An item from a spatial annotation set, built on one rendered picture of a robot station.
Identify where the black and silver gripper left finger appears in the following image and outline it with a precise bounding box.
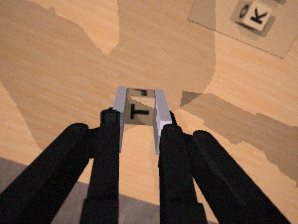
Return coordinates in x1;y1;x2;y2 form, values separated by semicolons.
0;86;127;224

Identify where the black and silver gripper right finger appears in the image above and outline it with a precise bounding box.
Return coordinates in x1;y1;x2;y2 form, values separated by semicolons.
153;89;291;224

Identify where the wooden block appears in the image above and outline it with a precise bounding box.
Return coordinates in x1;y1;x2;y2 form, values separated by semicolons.
235;0;273;31
124;88;156;126

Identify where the tan flat mat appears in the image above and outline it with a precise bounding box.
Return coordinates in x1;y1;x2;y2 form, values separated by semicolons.
187;0;298;58

